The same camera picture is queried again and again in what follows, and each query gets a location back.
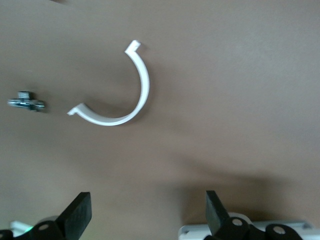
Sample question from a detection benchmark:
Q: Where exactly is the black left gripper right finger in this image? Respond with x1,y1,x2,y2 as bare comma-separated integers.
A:
202,190,252,240

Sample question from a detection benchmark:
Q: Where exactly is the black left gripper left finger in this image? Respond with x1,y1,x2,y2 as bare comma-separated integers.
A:
29,191,93,240

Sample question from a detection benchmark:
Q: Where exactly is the white drawer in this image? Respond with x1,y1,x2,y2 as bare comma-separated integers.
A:
177,212,316,240

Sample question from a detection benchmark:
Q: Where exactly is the silver metal tee fitting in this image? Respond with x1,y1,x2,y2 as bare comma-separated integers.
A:
6,90,46,113

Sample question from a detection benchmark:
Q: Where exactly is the white curved plastic clip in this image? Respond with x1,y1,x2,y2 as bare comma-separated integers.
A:
66,39,151,127

